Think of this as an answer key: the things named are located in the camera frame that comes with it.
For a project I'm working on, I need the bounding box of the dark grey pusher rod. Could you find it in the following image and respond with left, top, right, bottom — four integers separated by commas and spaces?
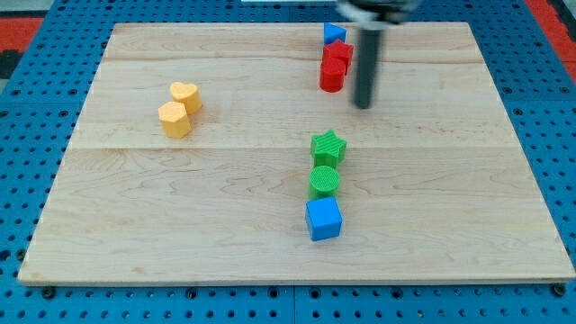
353, 26, 383, 109

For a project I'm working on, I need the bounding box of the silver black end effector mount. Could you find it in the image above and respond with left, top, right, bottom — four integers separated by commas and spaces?
336, 0, 421, 26

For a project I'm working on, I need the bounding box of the blue triangle block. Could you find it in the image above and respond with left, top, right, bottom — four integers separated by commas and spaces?
323, 22, 347, 45

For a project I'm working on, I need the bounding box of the red star block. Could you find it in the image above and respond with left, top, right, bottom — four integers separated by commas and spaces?
322, 39, 354, 74

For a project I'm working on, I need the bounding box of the red cylinder block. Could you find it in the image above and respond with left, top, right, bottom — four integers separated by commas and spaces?
319, 58, 347, 93

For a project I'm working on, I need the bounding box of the green star block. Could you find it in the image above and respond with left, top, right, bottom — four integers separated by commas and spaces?
310, 130, 347, 168

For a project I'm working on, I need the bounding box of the green cylinder block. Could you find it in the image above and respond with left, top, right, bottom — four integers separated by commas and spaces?
309, 166, 340, 200

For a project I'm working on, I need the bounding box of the wooden board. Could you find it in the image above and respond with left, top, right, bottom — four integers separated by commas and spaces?
18, 22, 575, 286

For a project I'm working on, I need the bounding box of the blue cube block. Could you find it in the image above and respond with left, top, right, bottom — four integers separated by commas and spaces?
305, 196, 343, 241

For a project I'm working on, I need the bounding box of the yellow heart block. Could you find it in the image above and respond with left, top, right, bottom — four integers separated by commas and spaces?
170, 82, 203, 115

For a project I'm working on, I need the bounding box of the yellow hexagon block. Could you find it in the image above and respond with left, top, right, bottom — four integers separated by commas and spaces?
157, 102, 192, 139

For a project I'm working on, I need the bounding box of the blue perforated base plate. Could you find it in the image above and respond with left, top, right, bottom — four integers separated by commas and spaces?
1, 0, 575, 323

